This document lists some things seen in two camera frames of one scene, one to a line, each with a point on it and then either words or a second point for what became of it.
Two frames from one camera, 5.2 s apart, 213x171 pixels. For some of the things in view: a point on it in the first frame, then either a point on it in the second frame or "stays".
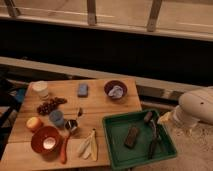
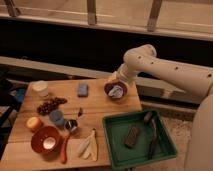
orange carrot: (64, 149) stays
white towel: (116, 92) stays
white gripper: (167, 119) → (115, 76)
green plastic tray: (133, 142) stays
